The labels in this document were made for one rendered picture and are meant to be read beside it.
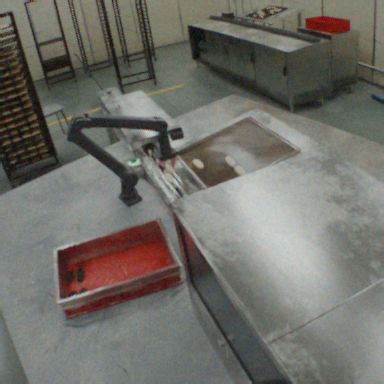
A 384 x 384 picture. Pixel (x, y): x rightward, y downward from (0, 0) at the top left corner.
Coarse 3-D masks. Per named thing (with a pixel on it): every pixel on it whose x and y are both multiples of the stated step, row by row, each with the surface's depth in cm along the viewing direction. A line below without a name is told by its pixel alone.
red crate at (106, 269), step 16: (160, 240) 162; (96, 256) 158; (112, 256) 157; (128, 256) 156; (144, 256) 155; (160, 256) 153; (96, 272) 150; (112, 272) 149; (128, 272) 148; (144, 272) 147; (80, 288) 143; (96, 288) 142; (144, 288) 135; (160, 288) 137; (96, 304) 132; (112, 304) 134
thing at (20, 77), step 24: (0, 48) 347; (0, 72) 355; (24, 72) 360; (0, 96) 355; (24, 96) 362; (0, 120) 358; (24, 120) 367; (0, 144) 364; (24, 144) 373; (48, 144) 381
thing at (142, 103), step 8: (128, 96) 331; (136, 96) 328; (144, 96) 325; (136, 104) 310; (144, 104) 307; (152, 104) 304; (104, 112) 306; (144, 112) 292; (152, 112) 289; (160, 112) 287; (112, 128) 297; (112, 136) 308; (120, 136) 261
